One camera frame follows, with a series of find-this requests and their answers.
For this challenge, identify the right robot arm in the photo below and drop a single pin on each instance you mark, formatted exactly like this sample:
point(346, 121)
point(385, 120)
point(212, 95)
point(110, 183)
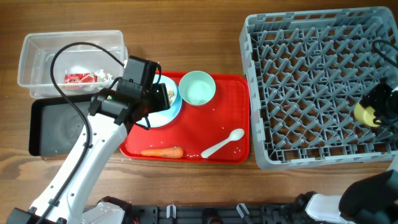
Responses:
point(371, 200)

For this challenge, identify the light blue plate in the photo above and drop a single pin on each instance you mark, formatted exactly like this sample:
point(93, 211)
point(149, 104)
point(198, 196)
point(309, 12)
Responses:
point(164, 117)

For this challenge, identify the mint green bowl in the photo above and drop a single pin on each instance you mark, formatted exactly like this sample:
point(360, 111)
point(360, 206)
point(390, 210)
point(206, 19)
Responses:
point(197, 88)

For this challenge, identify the yellow plastic cup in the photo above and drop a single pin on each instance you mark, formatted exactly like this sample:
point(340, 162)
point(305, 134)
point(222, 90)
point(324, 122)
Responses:
point(366, 115)

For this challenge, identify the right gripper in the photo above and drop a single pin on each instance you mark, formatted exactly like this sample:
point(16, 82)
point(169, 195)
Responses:
point(377, 104)

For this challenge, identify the white plastic spoon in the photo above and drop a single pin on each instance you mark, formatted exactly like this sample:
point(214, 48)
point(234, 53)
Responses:
point(235, 135)

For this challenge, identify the black plastic tray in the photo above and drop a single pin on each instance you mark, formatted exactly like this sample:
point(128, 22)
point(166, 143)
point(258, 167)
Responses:
point(54, 127)

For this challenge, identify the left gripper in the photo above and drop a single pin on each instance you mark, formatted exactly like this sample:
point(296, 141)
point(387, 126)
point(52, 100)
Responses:
point(161, 97)

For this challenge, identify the light blue small bowl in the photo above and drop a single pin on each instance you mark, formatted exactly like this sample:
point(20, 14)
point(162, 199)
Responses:
point(171, 87)

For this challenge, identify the rice and food scraps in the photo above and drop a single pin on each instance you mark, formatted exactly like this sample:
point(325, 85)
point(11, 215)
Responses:
point(171, 96)

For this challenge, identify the red serving tray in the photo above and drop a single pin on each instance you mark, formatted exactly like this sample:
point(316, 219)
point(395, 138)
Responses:
point(197, 128)

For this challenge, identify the red snack wrapper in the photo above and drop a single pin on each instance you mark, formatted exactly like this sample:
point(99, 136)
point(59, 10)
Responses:
point(80, 78)

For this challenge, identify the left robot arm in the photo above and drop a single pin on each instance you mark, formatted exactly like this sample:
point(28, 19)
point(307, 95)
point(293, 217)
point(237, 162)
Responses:
point(111, 115)

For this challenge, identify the clear plastic bin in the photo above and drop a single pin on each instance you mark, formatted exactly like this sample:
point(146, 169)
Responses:
point(38, 51)

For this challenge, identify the grey dishwasher rack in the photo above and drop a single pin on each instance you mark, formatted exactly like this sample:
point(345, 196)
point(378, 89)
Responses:
point(306, 71)

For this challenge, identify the white tissue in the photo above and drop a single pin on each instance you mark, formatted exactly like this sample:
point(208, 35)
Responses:
point(102, 76)

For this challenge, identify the orange carrot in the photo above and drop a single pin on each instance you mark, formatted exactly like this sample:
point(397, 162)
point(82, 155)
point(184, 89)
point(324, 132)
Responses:
point(170, 152)

